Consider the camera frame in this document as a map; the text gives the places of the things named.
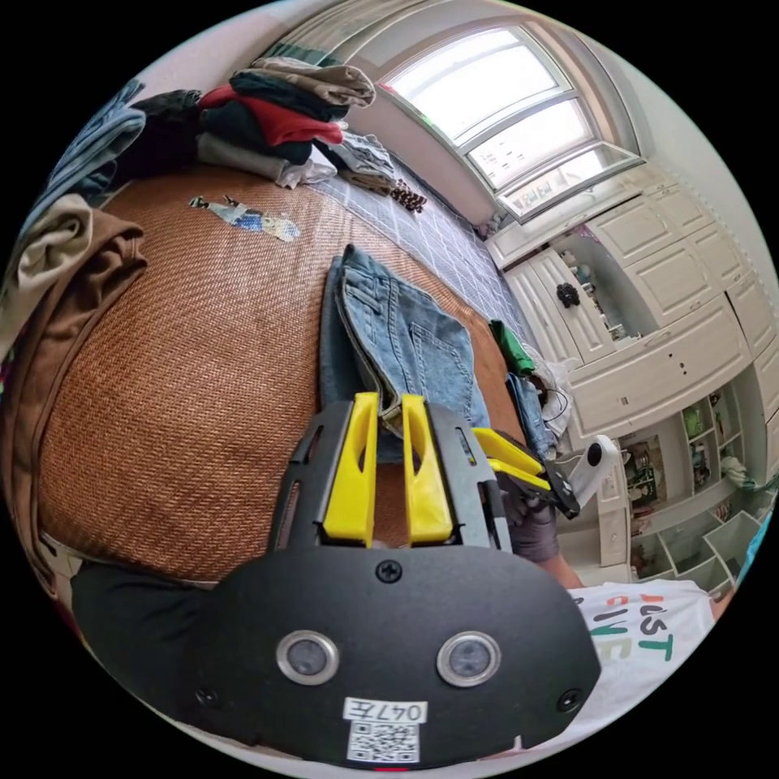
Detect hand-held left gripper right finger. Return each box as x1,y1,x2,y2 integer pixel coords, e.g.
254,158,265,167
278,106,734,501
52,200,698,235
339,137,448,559
401,394,456,548

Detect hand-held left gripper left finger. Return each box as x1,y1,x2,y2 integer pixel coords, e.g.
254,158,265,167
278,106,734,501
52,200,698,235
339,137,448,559
322,392,380,547

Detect blue jeans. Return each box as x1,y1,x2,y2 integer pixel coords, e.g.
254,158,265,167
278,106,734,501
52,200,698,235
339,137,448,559
319,244,493,465

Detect person's right forearm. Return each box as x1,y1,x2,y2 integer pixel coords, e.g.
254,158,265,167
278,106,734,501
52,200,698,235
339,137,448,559
538,555,587,592

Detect person's right hand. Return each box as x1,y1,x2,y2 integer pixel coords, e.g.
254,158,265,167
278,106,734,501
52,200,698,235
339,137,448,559
507,495,559,565

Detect person's left hand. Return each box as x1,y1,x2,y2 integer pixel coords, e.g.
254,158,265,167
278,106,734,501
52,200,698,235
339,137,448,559
70,562,260,748

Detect light denim garment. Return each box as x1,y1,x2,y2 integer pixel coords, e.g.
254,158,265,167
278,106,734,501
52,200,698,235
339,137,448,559
506,372,558,461

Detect white plastic bag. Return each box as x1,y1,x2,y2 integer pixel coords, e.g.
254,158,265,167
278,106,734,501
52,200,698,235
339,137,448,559
538,359,583,427

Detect green garment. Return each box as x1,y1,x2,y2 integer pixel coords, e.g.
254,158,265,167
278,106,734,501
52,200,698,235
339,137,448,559
488,319,536,374

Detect white open shelf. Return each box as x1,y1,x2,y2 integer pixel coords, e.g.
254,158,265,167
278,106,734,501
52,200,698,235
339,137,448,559
626,377,779,588

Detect white cupboard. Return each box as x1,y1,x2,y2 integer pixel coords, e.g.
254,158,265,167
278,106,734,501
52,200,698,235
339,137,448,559
485,170,779,441

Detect bed with woven mat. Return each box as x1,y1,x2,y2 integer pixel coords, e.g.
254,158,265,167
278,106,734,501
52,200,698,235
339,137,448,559
11,155,552,588

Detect person's body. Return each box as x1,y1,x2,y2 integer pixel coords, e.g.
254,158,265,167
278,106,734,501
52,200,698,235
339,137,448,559
562,579,734,757

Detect window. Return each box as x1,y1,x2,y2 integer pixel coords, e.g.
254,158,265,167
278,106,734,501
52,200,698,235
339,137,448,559
377,24,648,224

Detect curtain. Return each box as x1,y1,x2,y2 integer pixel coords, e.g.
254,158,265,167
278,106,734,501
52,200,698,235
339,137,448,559
266,4,394,69

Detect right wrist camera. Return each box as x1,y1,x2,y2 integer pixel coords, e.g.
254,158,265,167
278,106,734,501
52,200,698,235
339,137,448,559
571,434,617,510

